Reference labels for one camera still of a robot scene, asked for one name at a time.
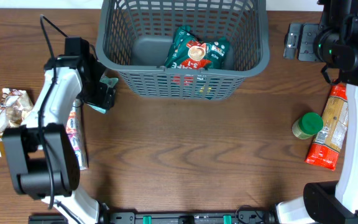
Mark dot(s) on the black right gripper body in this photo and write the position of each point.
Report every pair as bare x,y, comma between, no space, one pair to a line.
303,41

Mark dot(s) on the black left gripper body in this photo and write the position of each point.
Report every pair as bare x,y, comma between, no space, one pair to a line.
103,97

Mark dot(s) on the mint green wipes packet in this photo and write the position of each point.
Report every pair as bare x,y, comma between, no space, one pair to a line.
111,83

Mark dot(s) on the Kleenex tissue multipack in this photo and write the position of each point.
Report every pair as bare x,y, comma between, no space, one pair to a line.
74,131

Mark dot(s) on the green coffee mix bag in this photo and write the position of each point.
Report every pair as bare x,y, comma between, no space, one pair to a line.
187,52

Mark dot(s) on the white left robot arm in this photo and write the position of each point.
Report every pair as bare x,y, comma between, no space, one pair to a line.
42,162

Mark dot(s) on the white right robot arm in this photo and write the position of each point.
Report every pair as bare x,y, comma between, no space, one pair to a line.
334,42

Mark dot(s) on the grey plastic basket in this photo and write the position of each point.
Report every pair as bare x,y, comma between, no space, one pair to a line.
135,37

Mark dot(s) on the beige brown snack bag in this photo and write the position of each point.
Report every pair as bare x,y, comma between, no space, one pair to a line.
15,106

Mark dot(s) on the green lid jar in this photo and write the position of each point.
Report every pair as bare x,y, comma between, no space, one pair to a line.
307,126

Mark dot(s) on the orange pasta packet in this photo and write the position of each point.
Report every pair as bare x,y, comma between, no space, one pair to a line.
327,144

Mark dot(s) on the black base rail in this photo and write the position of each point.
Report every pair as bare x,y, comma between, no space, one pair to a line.
166,217

